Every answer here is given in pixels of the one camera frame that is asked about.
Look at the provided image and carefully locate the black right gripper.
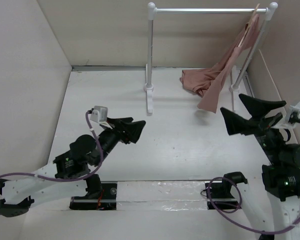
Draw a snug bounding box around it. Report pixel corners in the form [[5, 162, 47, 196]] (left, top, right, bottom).
[[221, 91, 288, 164]]

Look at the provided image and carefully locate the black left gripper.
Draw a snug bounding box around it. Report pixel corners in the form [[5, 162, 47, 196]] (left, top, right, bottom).
[[92, 117, 145, 167]]

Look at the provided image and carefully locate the pink t-shirt with pixel print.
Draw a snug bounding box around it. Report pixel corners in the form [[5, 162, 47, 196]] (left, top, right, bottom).
[[180, 14, 260, 113]]

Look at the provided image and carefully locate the wooden clothes hanger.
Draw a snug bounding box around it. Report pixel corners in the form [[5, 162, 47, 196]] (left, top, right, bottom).
[[237, 3, 260, 47]]

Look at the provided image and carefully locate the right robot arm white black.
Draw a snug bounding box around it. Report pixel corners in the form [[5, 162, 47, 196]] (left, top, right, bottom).
[[220, 93, 300, 240]]

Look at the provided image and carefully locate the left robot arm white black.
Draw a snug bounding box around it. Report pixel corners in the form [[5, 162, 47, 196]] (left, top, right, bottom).
[[0, 117, 146, 218]]

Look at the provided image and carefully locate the white clothes rack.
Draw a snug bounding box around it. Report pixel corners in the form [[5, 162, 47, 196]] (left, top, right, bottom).
[[143, 2, 278, 116]]

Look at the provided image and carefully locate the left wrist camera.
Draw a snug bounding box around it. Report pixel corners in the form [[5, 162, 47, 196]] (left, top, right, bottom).
[[89, 105, 108, 124]]

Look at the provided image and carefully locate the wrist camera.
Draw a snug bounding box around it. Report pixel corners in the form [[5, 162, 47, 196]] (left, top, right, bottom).
[[89, 105, 108, 124], [272, 100, 300, 130]]

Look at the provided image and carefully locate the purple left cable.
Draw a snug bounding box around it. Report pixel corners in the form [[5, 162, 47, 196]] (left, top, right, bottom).
[[0, 109, 105, 216]]

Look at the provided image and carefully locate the purple cable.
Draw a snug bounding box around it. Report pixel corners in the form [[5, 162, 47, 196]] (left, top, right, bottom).
[[206, 119, 300, 235], [0, 109, 105, 216]]

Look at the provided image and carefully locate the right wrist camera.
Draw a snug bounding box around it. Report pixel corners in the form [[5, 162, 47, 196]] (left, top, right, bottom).
[[272, 100, 300, 130]]

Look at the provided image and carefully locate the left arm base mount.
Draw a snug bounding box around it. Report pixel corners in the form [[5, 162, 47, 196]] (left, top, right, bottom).
[[69, 174, 118, 211]]

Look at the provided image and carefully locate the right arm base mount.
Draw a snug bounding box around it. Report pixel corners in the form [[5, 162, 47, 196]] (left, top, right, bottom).
[[200, 179, 240, 214]]

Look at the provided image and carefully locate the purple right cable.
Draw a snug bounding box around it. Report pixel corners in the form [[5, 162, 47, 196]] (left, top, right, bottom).
[[206, 119, 300, 235]]

